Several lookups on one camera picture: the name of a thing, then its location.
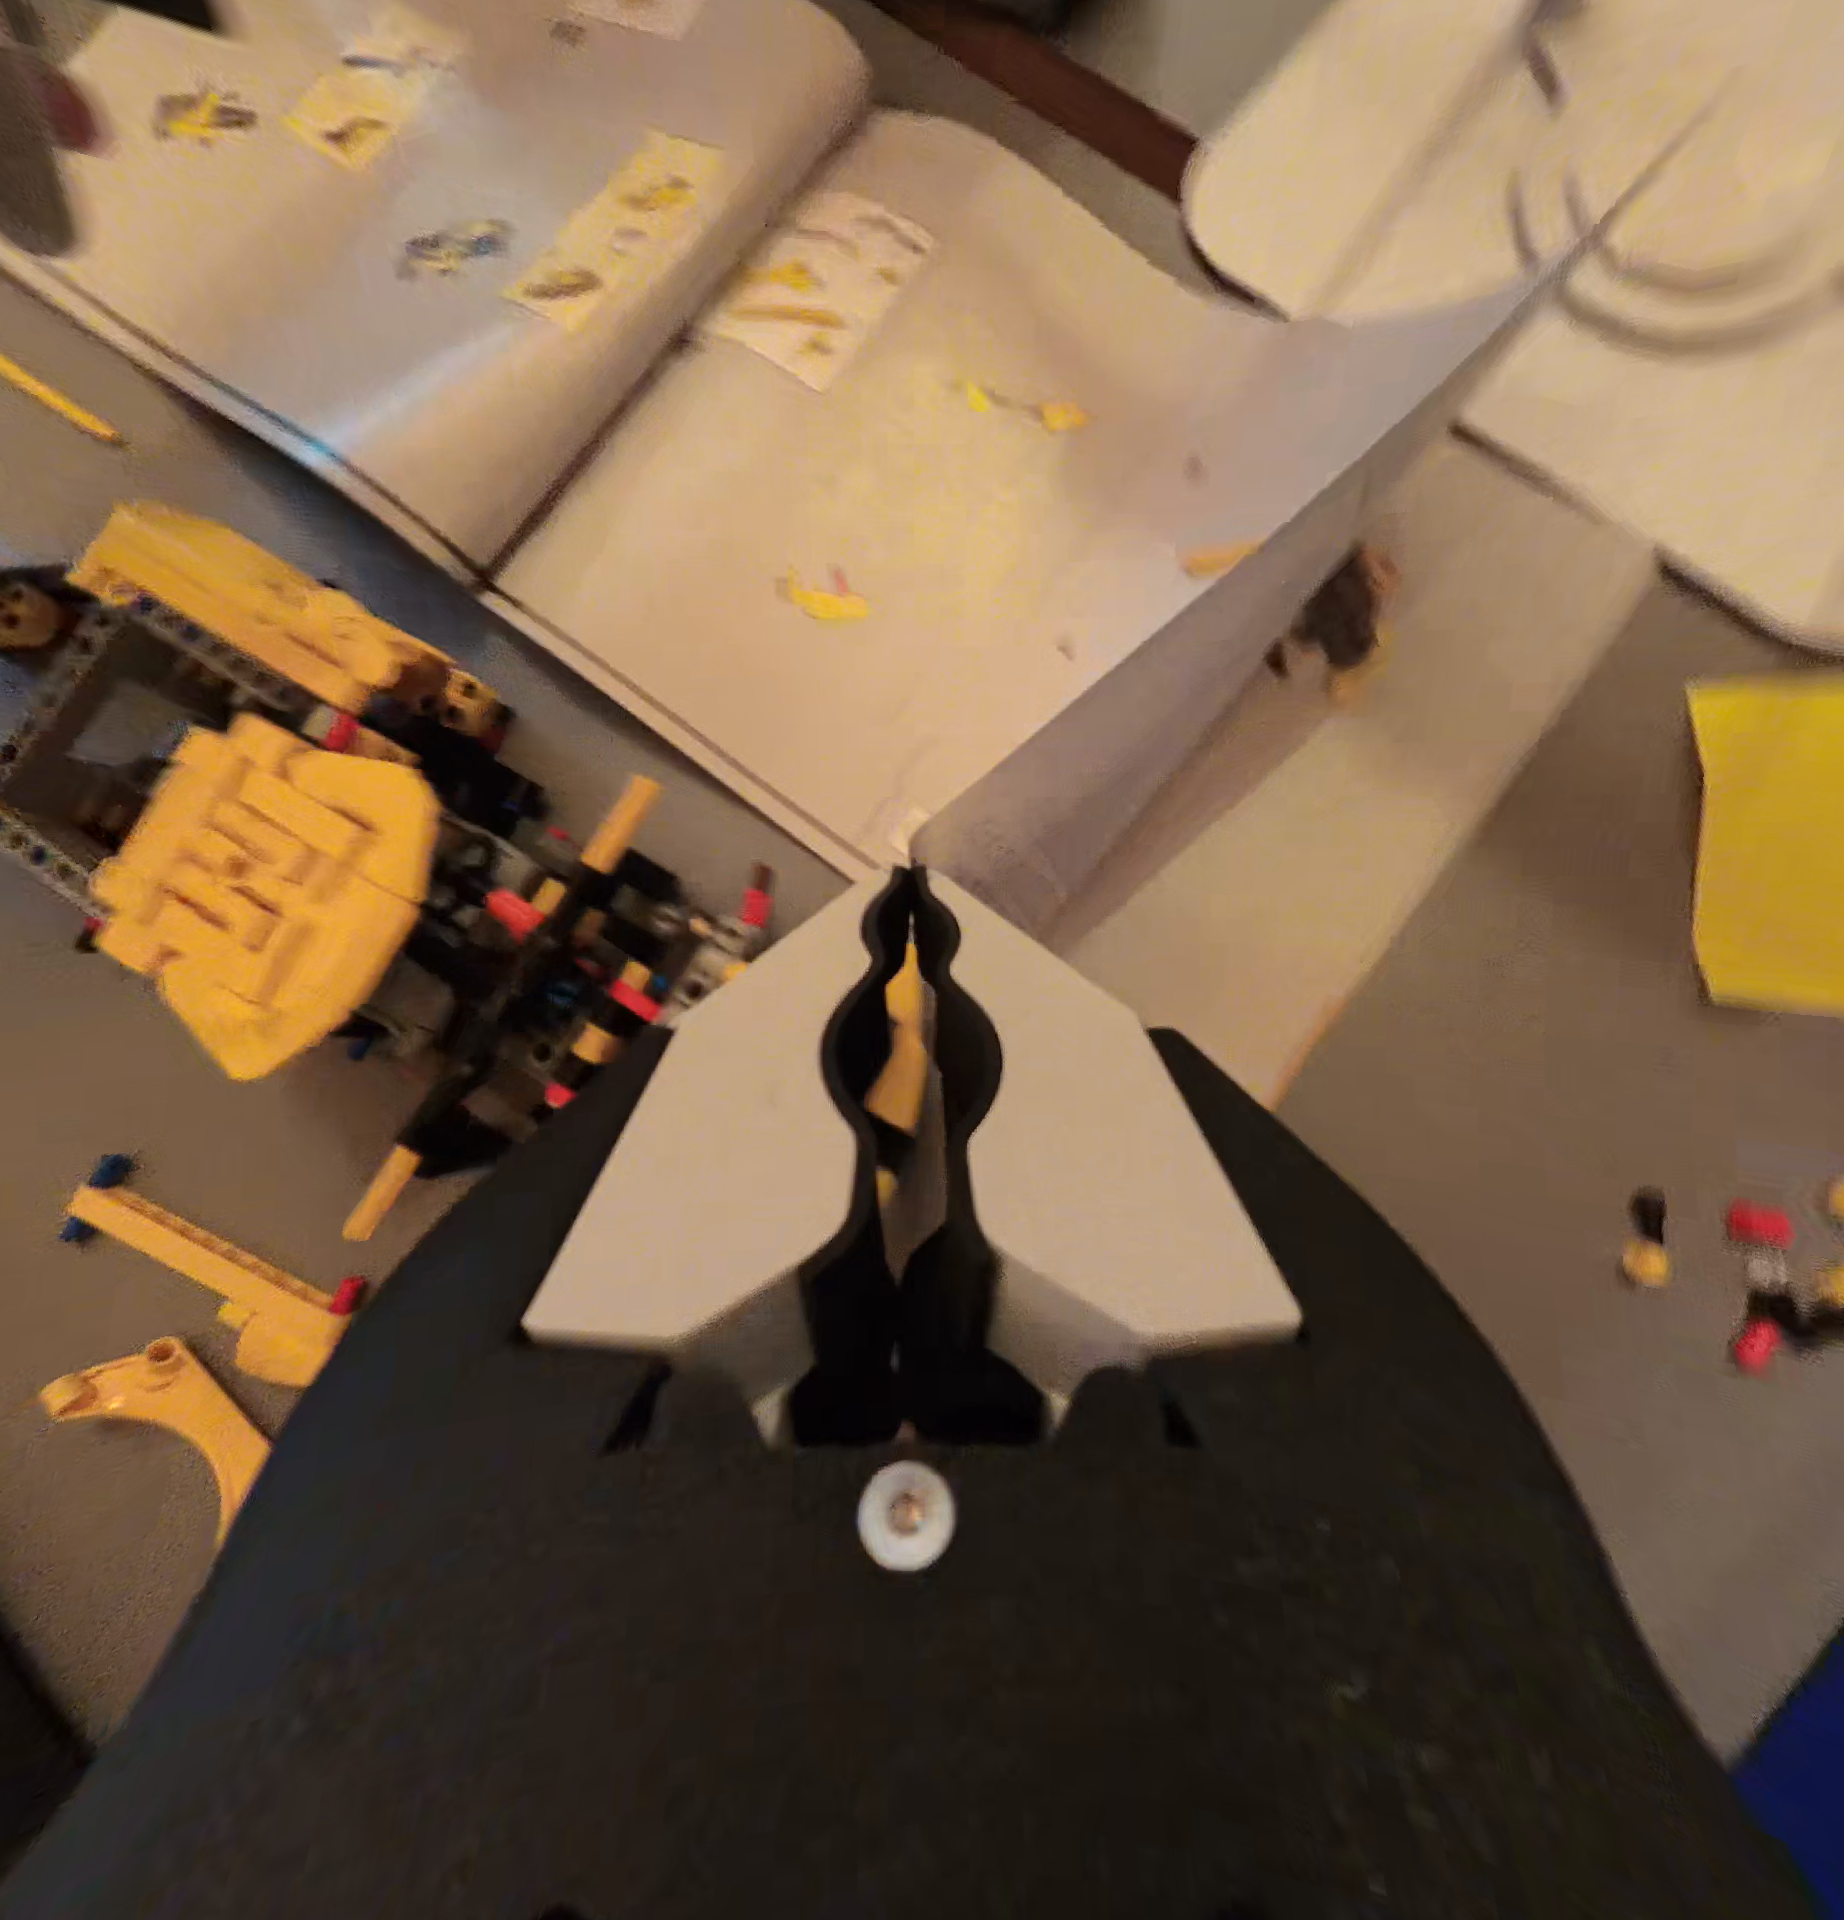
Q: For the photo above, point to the yellow curved arch piece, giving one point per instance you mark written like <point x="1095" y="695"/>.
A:
<point x="186" y="1403"/>

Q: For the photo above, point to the building instruction booklet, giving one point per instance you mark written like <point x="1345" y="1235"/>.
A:
<point x="937" y="495"/>

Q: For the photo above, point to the wooden document stand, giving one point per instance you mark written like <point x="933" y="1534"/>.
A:
<point x="1387" y="195"/>

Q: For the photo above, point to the yellow black toy car model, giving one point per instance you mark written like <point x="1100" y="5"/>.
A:
<point x="262" y="886"/>

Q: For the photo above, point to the blue storage bin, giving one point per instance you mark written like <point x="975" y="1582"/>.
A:
<point x="1829" y="1800"/>

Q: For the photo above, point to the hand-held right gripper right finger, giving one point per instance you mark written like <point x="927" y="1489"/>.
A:
<point x="1131" y="1201"/>

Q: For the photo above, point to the yellow paper note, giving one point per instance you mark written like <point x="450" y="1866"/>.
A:
<point x="1794" y="840"/>

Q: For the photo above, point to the yellow axle with black end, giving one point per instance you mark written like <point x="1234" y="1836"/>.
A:
<point x="45" y="394"/>

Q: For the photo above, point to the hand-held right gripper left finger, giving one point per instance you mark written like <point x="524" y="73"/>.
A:
<point x="682" y="1201"/>

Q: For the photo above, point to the long yellow holed beam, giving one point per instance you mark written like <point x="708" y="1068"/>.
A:
<point x="186" y="1246"/>

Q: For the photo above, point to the scattered small toy pieces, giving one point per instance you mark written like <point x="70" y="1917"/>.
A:
<point x="1756" y="1227"/>

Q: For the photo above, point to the grey desk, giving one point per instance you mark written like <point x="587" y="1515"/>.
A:
<point x="1535" y="1051"/>

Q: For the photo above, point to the blue pin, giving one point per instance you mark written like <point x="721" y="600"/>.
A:
<point x="102" y="1177"/>

